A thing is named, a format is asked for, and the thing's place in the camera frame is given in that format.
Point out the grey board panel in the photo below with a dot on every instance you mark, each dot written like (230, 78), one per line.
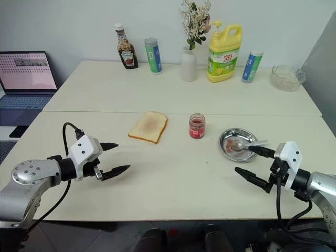
(321, 65)

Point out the ketchup bottle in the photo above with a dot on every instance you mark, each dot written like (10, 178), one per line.
(128, 52)

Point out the slice of toast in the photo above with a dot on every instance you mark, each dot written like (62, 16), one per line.
(148, 126)

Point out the small red jam jar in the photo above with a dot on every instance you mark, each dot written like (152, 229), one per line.
(196, 128)

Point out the flat black phone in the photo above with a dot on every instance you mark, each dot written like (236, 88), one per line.
(19, 131)

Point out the silver spoon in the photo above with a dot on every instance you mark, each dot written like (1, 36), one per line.
(258, 143)

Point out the clear glass bowl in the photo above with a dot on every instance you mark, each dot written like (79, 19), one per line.
(287, 80)

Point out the dried flower bouquet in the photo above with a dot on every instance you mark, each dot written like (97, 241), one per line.
(195, 21)

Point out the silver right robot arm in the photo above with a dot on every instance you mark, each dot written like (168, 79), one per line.
(323, 183)

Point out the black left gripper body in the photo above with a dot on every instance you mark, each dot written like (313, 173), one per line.
(95, 170)

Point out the round steel plate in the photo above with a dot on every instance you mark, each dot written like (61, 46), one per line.
(231, 136)

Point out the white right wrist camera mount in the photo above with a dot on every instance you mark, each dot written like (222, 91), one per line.
(291, 155)

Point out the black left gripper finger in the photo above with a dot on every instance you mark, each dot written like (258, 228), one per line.
(109, 146)
(115, 172)

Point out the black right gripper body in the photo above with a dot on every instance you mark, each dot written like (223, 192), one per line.
(275, 170)

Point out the dark rounded shape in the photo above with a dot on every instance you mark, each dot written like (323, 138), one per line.
(152, 240)
(213, 237)

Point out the white ceramic vase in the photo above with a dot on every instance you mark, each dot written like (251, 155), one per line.
(188, 65)

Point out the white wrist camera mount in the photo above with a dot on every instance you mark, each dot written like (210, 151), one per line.
(291, 155)
(84, 148)

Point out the open laptop computer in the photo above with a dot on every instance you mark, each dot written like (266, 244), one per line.
(23, 73)

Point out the yellow detergent pump bottle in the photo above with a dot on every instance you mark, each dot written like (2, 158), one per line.
(223, 57)

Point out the dark mesh mat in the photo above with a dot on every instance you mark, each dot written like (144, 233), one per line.
(6, 152)

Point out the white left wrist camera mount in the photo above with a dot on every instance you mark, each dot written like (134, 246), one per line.
(84, 148)

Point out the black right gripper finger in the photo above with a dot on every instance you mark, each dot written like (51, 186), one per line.
(252, 178)
(262, 151)

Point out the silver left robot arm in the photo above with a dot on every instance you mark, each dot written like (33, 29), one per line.
(23, 189)

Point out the green blue cylindrical canister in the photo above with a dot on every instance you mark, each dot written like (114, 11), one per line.
(252, 68)
(153, 57)

